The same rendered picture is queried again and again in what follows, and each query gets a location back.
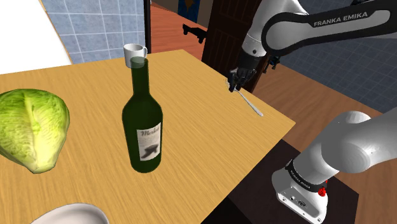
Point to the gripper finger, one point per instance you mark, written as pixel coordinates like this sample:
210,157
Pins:
233,81
243,83

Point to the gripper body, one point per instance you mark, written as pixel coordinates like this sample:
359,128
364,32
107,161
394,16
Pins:
248,65

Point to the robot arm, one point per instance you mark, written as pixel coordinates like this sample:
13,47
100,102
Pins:
341,149

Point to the silver fork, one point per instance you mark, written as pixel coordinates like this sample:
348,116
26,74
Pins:
249,104

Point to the dark brown door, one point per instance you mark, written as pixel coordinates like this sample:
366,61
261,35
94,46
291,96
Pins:
226,34

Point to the wooden table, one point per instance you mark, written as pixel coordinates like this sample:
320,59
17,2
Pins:
201,130

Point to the dark green wine bottle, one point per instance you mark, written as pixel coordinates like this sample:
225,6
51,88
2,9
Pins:
141,118

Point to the white cup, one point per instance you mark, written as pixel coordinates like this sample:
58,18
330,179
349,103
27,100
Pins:
133,51

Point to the white plate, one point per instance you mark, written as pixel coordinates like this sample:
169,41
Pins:
74,215

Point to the green cabbage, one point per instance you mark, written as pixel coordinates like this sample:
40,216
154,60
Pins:
31,130

